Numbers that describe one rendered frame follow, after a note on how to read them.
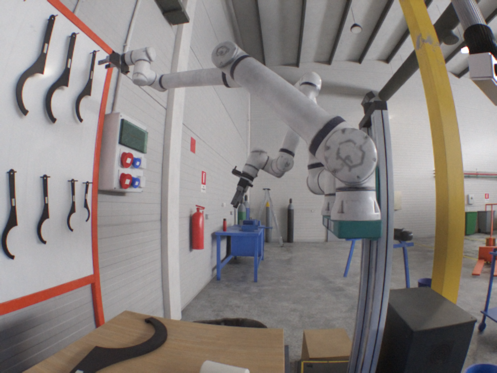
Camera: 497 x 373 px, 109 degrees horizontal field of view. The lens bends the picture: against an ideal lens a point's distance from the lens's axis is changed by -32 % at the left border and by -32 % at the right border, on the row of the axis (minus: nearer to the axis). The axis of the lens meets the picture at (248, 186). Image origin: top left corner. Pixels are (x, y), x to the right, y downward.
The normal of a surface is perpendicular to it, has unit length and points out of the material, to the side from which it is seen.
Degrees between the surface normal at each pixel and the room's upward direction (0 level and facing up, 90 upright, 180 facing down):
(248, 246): 90
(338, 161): 99
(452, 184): 90
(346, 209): 68
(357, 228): 90
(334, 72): 90
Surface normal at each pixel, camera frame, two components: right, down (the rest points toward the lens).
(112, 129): -0.11, -0.07
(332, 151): -0.44, 0.02
